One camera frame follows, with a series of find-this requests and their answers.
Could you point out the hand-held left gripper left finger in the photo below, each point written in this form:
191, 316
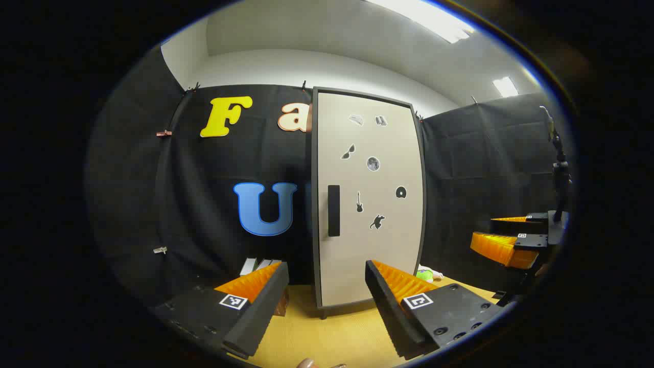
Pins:
255, 317

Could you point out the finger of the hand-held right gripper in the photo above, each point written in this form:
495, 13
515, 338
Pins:
521, 227
503, 249

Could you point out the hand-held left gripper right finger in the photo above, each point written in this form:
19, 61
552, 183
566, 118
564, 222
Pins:
393, 312

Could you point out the grey cabinet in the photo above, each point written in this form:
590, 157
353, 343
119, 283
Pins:
314, 230

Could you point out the white and green toy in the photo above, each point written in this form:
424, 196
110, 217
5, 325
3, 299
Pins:
425, 275

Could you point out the green book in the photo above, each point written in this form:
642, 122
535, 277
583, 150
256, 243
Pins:
248, 266

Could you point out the white clip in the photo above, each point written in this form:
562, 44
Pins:
160, 250

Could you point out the black backdrop cloth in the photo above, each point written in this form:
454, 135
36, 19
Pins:
204, 204

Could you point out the small ceiling light panel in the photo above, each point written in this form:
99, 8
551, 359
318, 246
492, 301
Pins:
506, 87

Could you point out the copper clip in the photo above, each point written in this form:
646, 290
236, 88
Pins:
164, 133

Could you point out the large ceiling light panel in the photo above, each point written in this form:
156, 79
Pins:
434, 20

